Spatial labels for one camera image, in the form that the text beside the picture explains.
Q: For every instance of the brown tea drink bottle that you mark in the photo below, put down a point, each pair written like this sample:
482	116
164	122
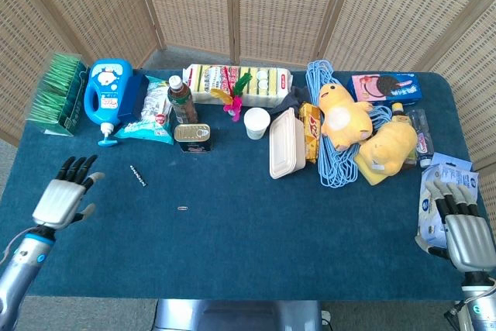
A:
181	100

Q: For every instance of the yellow plush toy white belly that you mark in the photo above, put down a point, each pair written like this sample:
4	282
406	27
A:
343	114

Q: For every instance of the light blue hanger bundle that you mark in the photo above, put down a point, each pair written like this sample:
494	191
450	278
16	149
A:
333	164

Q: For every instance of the white teal snack bag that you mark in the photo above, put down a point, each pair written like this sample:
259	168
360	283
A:
151	114

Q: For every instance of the blue pink cookie box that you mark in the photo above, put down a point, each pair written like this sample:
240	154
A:
383	88

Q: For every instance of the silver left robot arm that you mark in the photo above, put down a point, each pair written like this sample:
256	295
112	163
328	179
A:
19	269

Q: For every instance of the white paper cup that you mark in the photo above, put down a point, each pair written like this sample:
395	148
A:
256	121

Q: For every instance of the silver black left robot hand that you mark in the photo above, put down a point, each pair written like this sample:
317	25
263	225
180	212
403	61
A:
58	201

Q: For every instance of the clear plastic water bottle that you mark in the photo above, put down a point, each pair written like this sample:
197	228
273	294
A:
423	141

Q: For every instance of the blue carpet table mat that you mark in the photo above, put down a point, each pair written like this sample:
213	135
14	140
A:
248	238

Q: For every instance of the black gold luncheon meat can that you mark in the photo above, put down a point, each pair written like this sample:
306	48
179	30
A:
192	137

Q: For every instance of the plain yellow plush toy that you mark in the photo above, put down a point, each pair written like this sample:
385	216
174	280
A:
391	145

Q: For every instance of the dark grey cloth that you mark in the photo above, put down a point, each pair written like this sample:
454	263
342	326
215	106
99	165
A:
290	100

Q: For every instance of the beige lidded takeaway container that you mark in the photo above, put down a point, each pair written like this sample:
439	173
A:
284	145

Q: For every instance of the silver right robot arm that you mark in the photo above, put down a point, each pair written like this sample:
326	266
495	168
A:
482	304

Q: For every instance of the blue white packaged goods bag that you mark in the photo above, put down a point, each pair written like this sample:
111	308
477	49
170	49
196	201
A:
449	174

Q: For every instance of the woven rattan folding screen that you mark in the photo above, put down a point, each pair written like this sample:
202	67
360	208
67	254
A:
279	5

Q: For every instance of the yellow green sponge multipack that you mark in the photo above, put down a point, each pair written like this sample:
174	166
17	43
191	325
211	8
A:
267	83

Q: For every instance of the green tea bag box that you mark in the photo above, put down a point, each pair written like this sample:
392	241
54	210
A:
56	94

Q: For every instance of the yellow red snack packet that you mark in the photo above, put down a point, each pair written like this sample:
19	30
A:
311	129

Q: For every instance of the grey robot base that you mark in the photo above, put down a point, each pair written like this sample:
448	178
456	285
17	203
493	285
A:
238	315

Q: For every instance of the small metal paper clip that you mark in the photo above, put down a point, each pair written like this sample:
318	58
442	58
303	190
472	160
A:
182	208

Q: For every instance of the colourful feather shuttlecock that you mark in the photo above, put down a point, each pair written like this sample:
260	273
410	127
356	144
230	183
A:
234	104

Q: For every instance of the blue detergent pump bottle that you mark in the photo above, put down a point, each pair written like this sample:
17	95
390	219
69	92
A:
106	90

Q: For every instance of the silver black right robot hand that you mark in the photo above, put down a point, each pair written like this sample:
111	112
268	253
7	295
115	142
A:
470	240

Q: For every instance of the dark blue rectangular box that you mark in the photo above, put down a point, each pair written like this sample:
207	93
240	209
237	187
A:
131	96

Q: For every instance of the dark bottle yellow cap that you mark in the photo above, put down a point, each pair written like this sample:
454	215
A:
399	114

